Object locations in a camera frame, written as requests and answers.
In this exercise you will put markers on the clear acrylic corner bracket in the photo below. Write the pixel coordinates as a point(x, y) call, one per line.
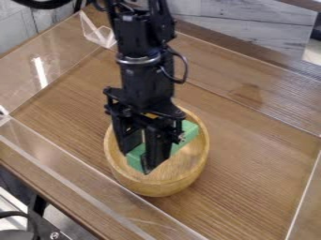
point(99, 35)

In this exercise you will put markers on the clear acrylic front wall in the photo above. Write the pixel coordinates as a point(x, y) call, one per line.
point(79, 185)

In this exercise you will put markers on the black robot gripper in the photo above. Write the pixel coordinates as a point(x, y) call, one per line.
point(139, 104)

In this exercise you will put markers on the black table leg bracket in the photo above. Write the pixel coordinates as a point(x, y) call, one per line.
point(47, 231)

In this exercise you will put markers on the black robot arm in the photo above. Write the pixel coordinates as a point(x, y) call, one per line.
point(143, 29)

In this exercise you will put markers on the green rectangular block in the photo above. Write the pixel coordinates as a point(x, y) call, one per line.
point(135, 153)

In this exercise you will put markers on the brown wooden bowl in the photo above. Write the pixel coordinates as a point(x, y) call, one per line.
point(174, 174)

